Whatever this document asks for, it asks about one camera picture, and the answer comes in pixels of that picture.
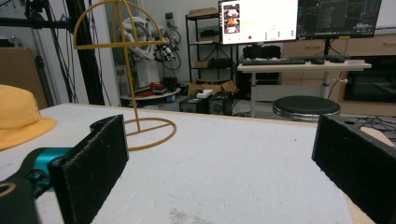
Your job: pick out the black round stool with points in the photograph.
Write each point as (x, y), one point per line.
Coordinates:
(306, 105)

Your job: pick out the white power strip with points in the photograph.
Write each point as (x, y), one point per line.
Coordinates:
(204, 93)

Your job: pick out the brown cardboard panel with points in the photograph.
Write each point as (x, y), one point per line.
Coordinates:
(18, 68)

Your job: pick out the black metal frame stand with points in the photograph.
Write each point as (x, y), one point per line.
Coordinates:
(87, 62)

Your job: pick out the light wooden desk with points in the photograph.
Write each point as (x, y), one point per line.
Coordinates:
(299, 67)

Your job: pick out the monitor with white screen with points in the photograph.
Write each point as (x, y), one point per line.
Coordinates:
(264, 21)

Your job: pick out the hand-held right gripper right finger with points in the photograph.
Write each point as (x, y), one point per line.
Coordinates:
(351, 161)

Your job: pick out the yellow bucket hat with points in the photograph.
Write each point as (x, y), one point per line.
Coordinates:
(18, 115)

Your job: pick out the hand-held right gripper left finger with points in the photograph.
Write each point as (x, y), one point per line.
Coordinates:
(93, 161)

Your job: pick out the black computer mouse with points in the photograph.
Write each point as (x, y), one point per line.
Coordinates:
(318, 61)

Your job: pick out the black computer case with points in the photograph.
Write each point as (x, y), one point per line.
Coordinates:
(202, 105)

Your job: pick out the open cardboard box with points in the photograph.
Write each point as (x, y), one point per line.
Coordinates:
(211, 85)

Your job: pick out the round white platform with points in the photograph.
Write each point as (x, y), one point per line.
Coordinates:
(155, 95)

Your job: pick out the monitor with dark screen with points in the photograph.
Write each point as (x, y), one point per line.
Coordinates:
(339, 17)

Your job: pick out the light wooden cabinet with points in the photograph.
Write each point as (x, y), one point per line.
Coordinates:
(367, 46)

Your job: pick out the black metal shelf rack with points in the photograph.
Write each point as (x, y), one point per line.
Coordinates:
(190, 46)

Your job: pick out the black keyboard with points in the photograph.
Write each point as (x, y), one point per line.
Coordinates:
(330, 57)
(274, 62)

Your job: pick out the white robot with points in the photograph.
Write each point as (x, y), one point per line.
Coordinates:
(146, 59)

